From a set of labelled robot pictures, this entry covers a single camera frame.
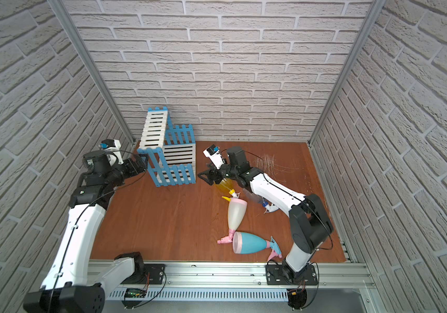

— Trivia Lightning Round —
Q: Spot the yellow spray bottle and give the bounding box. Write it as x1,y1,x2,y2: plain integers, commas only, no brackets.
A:
216,178,240,200

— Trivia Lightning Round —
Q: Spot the white pink spray bottle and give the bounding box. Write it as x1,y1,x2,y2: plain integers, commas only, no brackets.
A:
217,196,248,245

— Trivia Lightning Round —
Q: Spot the blue white wooden shelf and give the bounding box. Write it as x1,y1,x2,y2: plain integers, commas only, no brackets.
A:
137,107,196,187

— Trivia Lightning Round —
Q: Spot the clear blue spray bottle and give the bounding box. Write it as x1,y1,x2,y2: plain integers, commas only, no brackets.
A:
243,189,279,213

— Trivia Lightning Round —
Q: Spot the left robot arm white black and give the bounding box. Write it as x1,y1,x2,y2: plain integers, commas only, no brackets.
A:
23,150,149,312

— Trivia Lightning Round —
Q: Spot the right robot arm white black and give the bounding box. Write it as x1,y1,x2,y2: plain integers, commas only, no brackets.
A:
198,145,334,284

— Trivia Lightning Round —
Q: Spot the teal pink spray bottle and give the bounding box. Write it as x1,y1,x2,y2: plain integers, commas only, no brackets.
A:
233,232,283,261

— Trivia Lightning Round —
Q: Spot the small green circuit board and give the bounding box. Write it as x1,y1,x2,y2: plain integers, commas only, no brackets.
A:
124,288,148,299

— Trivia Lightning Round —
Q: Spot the black round connector box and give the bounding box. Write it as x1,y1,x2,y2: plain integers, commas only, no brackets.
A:
287,289,308,310

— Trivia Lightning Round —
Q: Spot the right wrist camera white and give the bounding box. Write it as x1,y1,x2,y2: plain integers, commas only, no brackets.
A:
203,144,226,170

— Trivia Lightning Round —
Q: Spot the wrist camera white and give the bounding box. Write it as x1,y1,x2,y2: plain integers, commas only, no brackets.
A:
203,144,226,170
98,139,124,166

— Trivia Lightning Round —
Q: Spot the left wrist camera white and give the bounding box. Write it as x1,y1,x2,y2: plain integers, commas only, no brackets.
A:
98,139,124,166

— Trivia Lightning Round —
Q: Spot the aluminium front rail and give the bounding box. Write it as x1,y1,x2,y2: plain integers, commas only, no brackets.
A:
107,262,376,306

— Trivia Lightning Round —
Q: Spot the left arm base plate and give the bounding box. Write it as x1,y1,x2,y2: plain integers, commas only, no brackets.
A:
139,263,166,286

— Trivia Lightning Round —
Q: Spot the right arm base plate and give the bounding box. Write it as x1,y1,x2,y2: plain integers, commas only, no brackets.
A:
265,263,319,286

